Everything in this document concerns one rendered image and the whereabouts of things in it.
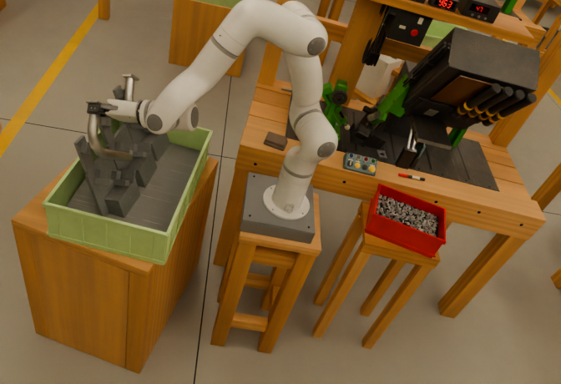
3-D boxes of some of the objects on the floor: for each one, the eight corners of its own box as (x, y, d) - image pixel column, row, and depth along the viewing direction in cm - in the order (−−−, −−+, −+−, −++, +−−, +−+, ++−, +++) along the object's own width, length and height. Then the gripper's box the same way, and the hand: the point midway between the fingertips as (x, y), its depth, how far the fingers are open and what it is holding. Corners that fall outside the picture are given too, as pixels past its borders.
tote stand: (139, 374, 206) (148, 272, 155) (35, 333, 208) (10, 219, 157) (197, 263, 258) (219, 160, 207) (114, 231, 260) (114, 121, 209)
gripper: (131, 119, 126) (73, 114, 130) (157, 132, 142) (104, 128, 146) (135, 93, 127) (77, 89, 131) (160, 108, 143) (108, 105, 147)
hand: (98, 110), depth 138 cm, fingers closed on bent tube, 3 cm apart
